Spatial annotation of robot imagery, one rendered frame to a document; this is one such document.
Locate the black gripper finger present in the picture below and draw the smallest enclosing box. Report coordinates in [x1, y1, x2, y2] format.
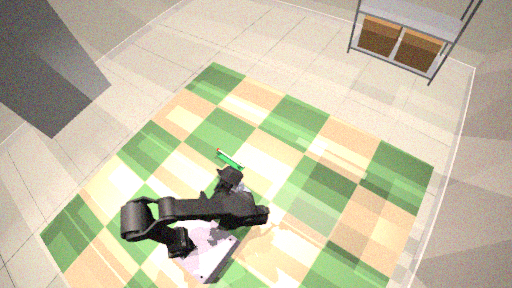
[199, 190, 208, 199]
[216, 168, 225, 177]

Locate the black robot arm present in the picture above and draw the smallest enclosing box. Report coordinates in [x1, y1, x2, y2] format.
[120, 191, 270, 260]

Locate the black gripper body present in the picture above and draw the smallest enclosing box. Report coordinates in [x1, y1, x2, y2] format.
[211, 166, 244, 198]

